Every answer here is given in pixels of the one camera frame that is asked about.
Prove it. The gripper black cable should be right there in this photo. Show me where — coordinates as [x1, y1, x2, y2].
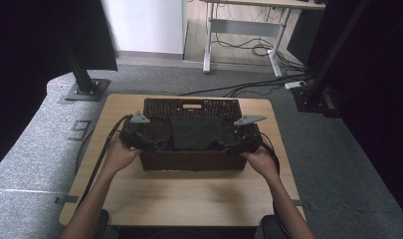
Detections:
[245, 130, 292, 239]
[77, 114, 133, 213]

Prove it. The dark cloth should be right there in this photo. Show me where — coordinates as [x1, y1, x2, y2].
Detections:
[154, 115, 239, 152]

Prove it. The black metal stand with baseplate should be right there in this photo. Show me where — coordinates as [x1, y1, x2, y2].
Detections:
[63, 39, 111, 103]

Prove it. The person's dark lap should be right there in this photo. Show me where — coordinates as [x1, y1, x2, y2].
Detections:
[118, 226, 259, 239]

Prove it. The white desk frame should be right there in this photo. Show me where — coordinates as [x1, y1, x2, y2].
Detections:
[199, 0, 326, 79]

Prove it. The person's right hand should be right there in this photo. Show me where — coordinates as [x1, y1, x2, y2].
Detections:
[239, 144, 279, 182]

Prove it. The white cabinet panel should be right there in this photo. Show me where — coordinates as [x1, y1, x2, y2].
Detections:
[101, 0, 189, 56]

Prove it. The white power strip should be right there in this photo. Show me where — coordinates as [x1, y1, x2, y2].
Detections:
[284, 80, 307, 91]

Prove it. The person's left hand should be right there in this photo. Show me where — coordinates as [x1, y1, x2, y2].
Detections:
[103, 131, 143, 176]

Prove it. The bundle of black floor cables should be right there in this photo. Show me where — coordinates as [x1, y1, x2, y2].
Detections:
[178, 37, 314, 99]

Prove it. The black metal stand with block base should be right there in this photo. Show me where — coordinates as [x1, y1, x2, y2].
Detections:
[291, 0, 371, 118]

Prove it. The black curtain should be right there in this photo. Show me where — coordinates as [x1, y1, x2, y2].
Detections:
[287, 0, 403, 225]
[0, 0, 118, 175]

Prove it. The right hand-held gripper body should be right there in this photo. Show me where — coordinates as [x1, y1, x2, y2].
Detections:
[233, 114, 268, 154]

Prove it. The grey tape strip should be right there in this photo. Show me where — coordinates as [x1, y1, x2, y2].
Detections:
[54, 195, 80, 205]

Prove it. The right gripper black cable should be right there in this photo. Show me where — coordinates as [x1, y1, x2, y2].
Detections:
[245, 130, 292, 239]

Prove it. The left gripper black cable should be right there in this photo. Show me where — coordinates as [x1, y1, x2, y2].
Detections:
[77, 114, 133, 213]

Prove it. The brown wicker basket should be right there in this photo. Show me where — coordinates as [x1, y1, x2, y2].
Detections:
[138, 97, 249, 172]

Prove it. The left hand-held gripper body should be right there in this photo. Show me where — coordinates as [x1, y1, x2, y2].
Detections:
[118, 111, 151, 151]

